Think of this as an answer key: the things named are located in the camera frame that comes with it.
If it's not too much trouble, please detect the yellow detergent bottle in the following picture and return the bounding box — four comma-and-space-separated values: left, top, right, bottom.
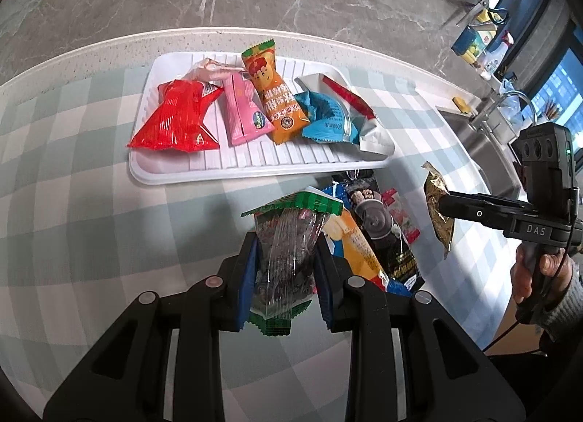
462, 8, 499, 63

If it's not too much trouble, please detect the window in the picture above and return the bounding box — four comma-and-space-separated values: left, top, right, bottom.
492, 0, 583, 154

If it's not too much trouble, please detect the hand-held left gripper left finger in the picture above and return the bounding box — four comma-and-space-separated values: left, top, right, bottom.
43, 232, 262, 422

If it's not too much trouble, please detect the small red and white packet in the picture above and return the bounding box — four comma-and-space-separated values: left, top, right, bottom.
380, 188, 422, 245

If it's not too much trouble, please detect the blue and yellow snack packet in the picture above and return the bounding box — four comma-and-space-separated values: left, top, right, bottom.
321, 183, 413, 297

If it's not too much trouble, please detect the light blue snack packet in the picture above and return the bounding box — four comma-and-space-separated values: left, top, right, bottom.
294, 91, 365, 145

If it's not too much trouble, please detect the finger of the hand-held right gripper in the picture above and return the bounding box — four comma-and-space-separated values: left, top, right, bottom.
438, 198, 517, 227
449, 191, 531, 209

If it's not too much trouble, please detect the pink snack packet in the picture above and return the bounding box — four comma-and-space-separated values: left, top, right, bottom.
189, 57, 275, 146

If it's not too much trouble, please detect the steel faucet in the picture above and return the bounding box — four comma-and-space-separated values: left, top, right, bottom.
469, 91, 533, 131

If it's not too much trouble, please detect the steel sink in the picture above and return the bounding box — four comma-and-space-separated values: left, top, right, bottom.
436, 106, 522, 200

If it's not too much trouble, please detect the orange snack packet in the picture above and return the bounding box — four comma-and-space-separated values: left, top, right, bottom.
241, 38, 315, 146

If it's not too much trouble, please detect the clear packet with green edges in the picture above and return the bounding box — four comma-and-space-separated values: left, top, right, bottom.
241, 191, 343, 337

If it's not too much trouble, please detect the white plastic tray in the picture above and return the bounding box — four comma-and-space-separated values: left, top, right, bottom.
129, 51, 395, 186

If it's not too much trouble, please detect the person's right forearm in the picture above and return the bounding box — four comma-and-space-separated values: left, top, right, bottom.
531, 274, 583, 345

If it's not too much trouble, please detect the black snack packet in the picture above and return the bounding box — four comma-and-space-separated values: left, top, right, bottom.
332, 170, 426, 292

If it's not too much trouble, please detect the gold and red snack packet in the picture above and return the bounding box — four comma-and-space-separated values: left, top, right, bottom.
421, 162, 456, 260

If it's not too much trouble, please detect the white packet with red stripe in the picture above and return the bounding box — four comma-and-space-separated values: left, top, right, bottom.
295, 74, 395, 159

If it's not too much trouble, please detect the checked tablecloth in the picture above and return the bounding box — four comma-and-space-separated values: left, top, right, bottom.
0, 42, 490, 422

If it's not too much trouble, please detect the person's right hand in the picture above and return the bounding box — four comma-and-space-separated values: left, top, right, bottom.
509, 247, 579, 307

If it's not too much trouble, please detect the white spray bottle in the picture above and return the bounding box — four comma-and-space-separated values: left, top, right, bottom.
478, 33, 515, 79

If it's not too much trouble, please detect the black cable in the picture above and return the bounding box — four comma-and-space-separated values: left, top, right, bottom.
483, 295, 552, 354

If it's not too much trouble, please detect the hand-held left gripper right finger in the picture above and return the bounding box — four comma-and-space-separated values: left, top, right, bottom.
314, 233, 538, 422

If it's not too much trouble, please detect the blue sponge holder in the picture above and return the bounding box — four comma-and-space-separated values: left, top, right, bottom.
451, 26, 478, 56

